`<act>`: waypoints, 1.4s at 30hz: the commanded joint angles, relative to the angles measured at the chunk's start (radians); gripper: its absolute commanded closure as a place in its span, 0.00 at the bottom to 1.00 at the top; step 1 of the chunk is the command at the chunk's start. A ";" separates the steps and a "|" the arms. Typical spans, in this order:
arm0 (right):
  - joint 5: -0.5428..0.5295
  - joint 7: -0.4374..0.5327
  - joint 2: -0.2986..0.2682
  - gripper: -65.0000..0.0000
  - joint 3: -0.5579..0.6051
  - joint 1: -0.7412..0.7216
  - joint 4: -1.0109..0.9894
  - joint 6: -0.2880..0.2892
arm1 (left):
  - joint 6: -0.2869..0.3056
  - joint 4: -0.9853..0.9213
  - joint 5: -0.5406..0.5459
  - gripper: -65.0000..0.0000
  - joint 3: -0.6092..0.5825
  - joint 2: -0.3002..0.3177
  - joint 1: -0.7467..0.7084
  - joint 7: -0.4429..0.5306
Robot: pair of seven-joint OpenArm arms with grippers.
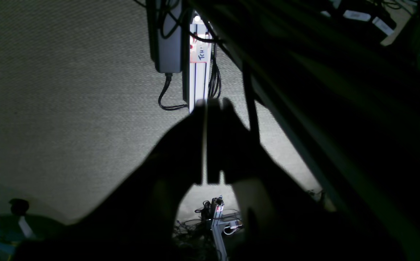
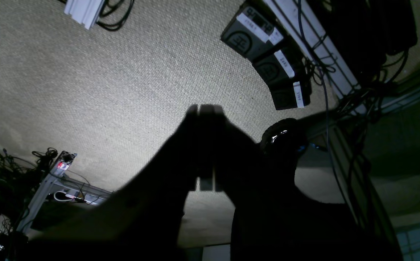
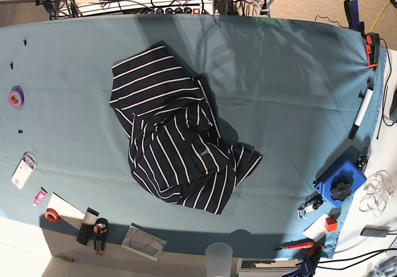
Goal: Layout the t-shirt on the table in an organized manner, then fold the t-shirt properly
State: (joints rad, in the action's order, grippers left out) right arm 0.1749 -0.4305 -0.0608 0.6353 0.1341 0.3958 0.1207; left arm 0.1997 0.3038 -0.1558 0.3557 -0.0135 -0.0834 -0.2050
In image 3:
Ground navy white striped t-shirt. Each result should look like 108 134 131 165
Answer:
109 42 262 214

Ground teal table cloth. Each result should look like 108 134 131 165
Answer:
1 15 386 258

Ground power strip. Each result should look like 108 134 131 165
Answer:
122 6 210 15

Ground frosted plastic cup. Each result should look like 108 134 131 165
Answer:
205 243 233 277

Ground metal carabiner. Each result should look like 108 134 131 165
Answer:
297 194 324 220

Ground black remote control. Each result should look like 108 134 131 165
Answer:
76 207 99 246

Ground orange black pliers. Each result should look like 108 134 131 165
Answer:
93 218 108 255

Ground white paper sheet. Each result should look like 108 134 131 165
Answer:
47 193 85 220

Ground blue box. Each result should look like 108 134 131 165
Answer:
313 153 368 208

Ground white card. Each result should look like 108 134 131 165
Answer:
303 213 329 242

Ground black star knob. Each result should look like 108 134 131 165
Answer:
330 182 352 201

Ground red screwdriver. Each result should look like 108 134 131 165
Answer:
274 241 314 251

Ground red cube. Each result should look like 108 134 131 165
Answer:
325 217 337 232

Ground pink tube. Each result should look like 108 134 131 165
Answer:
33 188 47 207

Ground blue clamp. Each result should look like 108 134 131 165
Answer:
283 243 324 277

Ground orange tape roll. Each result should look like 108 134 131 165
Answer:
44 208 60 224

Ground plastic blister pack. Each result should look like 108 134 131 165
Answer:
11 152 37 189

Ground white black marker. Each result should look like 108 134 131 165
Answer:
349 83 373 140

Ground purple tape roll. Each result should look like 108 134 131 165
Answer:
8 86 25 109

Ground orange black clamp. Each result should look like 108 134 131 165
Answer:
365 33 380 68

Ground grey adapter box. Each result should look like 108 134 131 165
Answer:
360 225 389 238

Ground white cable bundle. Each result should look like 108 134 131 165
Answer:
359 170 395 218

